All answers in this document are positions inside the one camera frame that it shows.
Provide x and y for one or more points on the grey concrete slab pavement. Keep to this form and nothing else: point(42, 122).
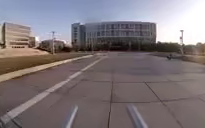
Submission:
point(133, 76)

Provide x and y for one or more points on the large curved glass building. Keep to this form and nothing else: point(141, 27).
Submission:
point(118, 33)

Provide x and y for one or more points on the utility pole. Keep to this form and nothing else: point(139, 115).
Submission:
point(53, 43)

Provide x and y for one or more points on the low distant building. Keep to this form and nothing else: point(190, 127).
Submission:
point(51, 44)

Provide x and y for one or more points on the white painted line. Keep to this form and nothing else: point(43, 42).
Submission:
point(50, 90)

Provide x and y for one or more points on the robot's own part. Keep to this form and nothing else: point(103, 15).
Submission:
point(136, 116)
point(71, 117)

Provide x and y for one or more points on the row of dark trees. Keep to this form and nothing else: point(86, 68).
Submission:
point(163, 46)

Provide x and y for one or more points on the dark vehicle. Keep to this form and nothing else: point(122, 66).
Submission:
point(170, 56)

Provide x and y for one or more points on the pale concrete kerb strip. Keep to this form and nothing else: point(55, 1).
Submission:
point(30, 70)

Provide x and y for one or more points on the dry grass field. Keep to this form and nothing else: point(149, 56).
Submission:
point(20, 61)

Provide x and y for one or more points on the beige multi-storey building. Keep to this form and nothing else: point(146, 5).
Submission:
point(13, 35)

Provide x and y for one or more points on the lamp post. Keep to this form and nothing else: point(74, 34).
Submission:
point(181, 41)

